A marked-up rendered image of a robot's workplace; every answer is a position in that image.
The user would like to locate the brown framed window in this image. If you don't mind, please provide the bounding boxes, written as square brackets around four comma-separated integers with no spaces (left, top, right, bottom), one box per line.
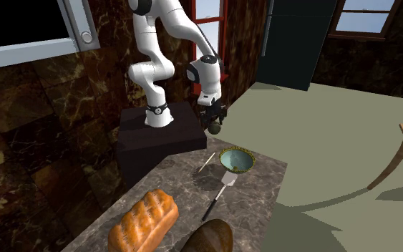
[327,0,402,42]

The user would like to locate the red framed window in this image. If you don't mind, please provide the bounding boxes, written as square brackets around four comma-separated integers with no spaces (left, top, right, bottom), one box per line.
[190,0,230,97]

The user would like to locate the black refrigerator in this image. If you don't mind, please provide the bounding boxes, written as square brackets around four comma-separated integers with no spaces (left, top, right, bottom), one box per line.
[256,0,338,92]

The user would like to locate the dark robot stand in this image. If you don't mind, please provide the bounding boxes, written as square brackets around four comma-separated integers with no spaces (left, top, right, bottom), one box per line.
[116,101,208,191]

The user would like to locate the golden bread loaf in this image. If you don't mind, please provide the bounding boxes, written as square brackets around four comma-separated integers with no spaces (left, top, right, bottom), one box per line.
[107,188,180,252]

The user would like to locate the grey framed dark window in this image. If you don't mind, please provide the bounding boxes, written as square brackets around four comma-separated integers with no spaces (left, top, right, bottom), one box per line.
[0,0,101,72]

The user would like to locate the thin wooden stick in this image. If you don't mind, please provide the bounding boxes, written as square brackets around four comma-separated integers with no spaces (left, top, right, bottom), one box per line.
[197,152,217,174]

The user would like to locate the dark brown bread loaf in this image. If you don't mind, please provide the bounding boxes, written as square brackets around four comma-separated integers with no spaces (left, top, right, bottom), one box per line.
[180,218,235,252]

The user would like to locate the blue bowl with gold rim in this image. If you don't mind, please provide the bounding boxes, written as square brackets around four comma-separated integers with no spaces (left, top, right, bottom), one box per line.
[219,147,256,174]

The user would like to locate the silver spatula with black handle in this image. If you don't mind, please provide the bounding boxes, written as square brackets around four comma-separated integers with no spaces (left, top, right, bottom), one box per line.
[201,170,238,222]

